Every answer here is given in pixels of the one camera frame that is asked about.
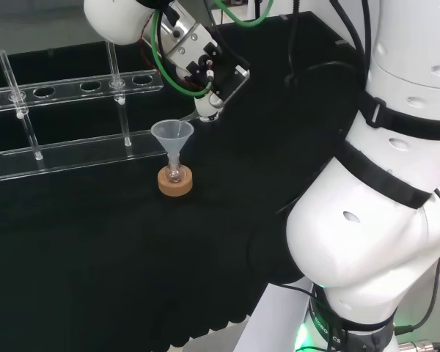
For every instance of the clear acrylic funnel stand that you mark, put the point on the clear acrylic funnel stand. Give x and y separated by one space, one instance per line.
77 154

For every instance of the translucent plastic funnel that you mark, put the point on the translucent plastic funnel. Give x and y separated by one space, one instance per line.
171 135

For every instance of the small round-bottom glass flask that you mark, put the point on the small round-bottom glass flask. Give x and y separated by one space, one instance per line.
175 174

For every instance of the black bench cloth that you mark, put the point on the black bench cloth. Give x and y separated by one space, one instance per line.
113 256

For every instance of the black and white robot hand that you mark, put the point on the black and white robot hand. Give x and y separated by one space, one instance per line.
190 44

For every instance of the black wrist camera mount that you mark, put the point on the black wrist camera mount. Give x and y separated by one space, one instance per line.
232 78

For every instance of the clear glass weighing funnel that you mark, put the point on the clear glass weighing funnel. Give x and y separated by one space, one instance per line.
188 118

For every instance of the grey metal base plate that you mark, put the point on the grey metal base plate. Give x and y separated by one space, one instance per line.
275 315

